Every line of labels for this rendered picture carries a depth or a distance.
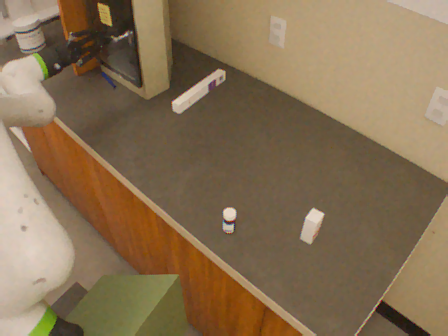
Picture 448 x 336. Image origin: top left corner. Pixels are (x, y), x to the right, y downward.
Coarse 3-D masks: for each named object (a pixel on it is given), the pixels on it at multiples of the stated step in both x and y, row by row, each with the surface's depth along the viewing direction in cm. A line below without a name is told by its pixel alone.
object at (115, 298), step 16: (96, 288) 89; (112, 288) 82; (128, 288) 76; (144, 288) 71; (160, 288) 67; (176, 288) 68; (80, 304) 87; (96, 304) 80; (112, 304) 75; (128, 304) 70; (144, 304) 66; (160, 304) 64; (176, 304) 72; (80, 320) 78; (96, 320) 73; (112, 320) 68; (128, 320) 64; (144, 320) 61; (160, 320) 67; (176, 320) 75
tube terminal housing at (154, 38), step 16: (144, 0) 120; (160, 0) 124; (144, 16) 123; (160, 16) 128; (144, 32) 127; (160, 32) 132; (144, 48) 131; (160, 48) 136; (144, 64) 135; (160, 64) 140; (144, 80) 139; (160, 80) 145; (144, 96) 145
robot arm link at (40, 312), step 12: (0, 312) 59; (12, 312) 60; (24, 312) 63; (36, 312) 65; (48, 312) 68; (0, 324) 61; (12, 324) 62; (24, 324) 63; (36, 324) 64; (48, 324) 67
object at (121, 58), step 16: (96, 0) 130; (112, 0) 123; (128, 0) 116; (96, 16) 136; (112, 16) 128; (128, 16) 121; (128, 32) 126; (112, 48) 140; (128, 48) 132; (112, 64) 147; (128, 64) 138; (128, 80) 144
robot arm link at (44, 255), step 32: (0, 128) 63; (0, 160) 59; (0, 192) 57; (32, 192) 61; (0, 224) 56; (32, 224) 57; (0, 256) 55; (32, 256) 55; (64, 256) 58; (0, 288) 56; (32, 288) 56
